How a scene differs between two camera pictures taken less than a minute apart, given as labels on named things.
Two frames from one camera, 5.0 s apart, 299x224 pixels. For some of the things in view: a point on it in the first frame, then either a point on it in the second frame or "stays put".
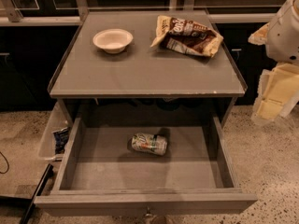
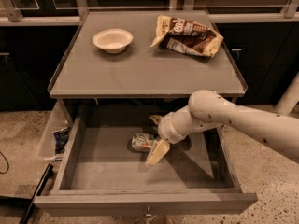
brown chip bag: x=186 y=36 stays put
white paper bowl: x=114 y=40 stays put
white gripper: x=282 y=37 to x=166 y=129
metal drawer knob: x=149 y=214 stays put
